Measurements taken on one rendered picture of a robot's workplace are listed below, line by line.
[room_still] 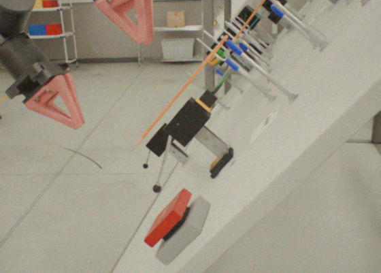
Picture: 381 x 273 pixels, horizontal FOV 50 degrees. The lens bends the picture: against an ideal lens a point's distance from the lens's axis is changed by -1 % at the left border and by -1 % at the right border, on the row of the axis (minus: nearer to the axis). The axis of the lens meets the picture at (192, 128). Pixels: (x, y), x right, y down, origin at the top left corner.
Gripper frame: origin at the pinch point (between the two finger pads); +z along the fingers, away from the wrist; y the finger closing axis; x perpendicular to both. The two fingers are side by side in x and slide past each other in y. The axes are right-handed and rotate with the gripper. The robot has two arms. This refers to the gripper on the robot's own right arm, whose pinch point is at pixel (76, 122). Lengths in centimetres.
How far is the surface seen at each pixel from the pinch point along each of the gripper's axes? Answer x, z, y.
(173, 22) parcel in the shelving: 34, -91, 699
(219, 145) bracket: -14.7, 15.8, -1.3
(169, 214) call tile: -10.7, 14.5, -22.7
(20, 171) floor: 166, -24, 240
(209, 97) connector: -18.1, 9.6, -1.5
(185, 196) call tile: -11.9, 14.7, -19.3
